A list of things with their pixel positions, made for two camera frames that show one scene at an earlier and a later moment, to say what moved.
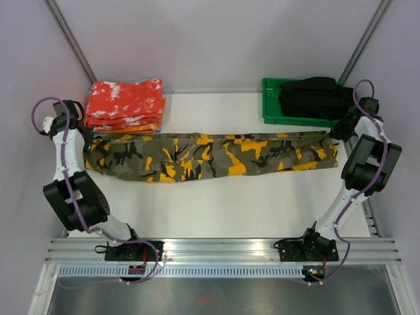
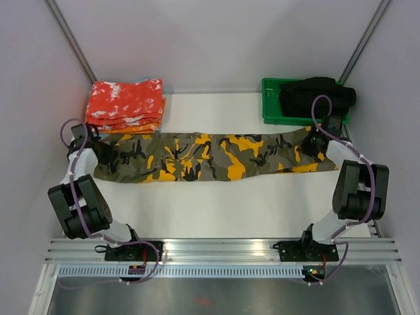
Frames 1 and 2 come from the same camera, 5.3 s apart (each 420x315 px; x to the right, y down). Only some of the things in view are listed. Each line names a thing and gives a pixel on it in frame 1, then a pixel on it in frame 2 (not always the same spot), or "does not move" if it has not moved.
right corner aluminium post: [365, 42] does not move
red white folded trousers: [118, 104] does not move
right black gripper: [336, 132] -> [305, 146]
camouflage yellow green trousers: [167, 156] does not move
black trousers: [317, 97] does not move
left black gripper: [89, 138] -> [111, 153]
